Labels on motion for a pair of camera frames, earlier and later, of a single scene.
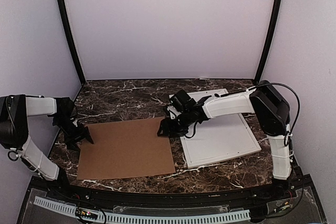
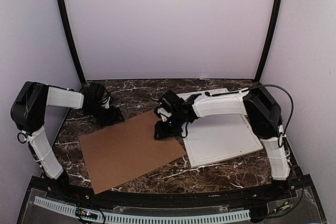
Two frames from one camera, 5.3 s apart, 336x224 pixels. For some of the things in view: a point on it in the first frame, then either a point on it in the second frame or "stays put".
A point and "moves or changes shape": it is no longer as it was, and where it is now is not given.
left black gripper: x=82 y=133 to x=114 y=117
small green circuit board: x=86 y=214 stays put
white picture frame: x=219 y=139 stays put
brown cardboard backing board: x=125 y=148 moves or changes shape
